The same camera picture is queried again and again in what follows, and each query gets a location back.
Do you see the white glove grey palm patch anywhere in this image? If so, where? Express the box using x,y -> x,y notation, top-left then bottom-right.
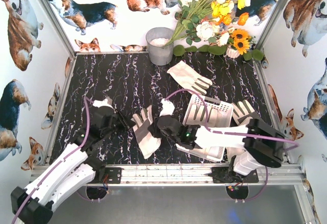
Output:
131,105 -> 161,159

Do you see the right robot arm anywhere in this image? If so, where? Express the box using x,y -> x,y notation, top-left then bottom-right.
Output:
147,115 -> 285,176

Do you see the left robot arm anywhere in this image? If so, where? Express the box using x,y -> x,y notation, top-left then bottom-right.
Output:
11,97 -> 130,223

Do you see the white perforated storage basket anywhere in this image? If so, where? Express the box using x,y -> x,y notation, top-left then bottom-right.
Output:
176,94 -> 233,162

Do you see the glove beside basket right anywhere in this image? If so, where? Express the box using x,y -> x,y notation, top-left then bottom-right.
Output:
226,100 -> 262,161

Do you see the white glove green fingers back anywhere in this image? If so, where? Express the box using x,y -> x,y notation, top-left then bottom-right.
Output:
167,61 -> 213,95

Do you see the grey metal bucket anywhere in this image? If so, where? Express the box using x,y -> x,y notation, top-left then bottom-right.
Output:
146,27 -> 174,66

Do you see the small white sunflower pot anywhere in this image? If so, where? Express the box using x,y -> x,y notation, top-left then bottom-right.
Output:
225,46 -> 241,59

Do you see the artificial flower bouquet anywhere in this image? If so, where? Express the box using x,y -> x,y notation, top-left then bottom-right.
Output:
166,0 -> 251,45

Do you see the aluminium front rail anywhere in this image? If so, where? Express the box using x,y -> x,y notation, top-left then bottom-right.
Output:
30,164 -> 307,185

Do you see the left aluminium post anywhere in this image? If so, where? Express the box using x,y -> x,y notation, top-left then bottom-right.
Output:
39,0 -> 76,56

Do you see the aluminium post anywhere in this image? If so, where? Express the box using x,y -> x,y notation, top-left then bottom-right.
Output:
255,0 -> 288,51
39,0 -> 76,56

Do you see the right aluminium post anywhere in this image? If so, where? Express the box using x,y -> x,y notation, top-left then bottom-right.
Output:
255,0 -> 288,51

